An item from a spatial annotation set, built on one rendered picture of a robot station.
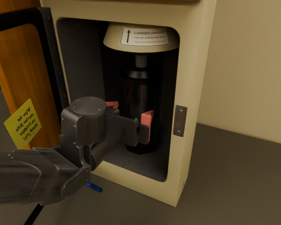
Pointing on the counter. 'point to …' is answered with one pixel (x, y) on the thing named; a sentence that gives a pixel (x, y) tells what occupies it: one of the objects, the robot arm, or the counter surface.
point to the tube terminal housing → (67, 11)
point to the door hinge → (48, 25)
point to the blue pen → (94, 187)
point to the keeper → (179, 120)
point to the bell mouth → (141, 38)
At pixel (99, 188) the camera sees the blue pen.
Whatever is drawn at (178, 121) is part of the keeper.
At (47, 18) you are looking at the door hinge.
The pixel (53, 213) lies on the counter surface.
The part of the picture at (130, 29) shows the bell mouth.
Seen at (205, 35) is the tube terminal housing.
